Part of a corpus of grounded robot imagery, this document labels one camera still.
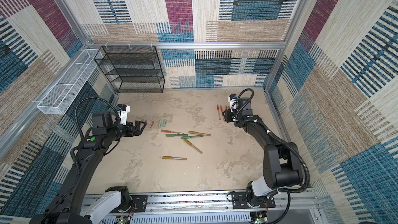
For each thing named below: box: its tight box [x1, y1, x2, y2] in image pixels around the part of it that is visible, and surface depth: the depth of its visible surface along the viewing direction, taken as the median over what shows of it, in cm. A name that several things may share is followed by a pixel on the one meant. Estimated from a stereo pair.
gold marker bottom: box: [161, 155, 188, 161], surface depth 89 cm
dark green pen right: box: [180, 134, 205, 139], surface depth 98 cm
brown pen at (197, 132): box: [188, 130, 211, 137], surface depth 98 cm
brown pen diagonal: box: [183, 138, 203, 154], surface depth 94 cm
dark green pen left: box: [165, 133, 189, 137], surface depth 98 cm
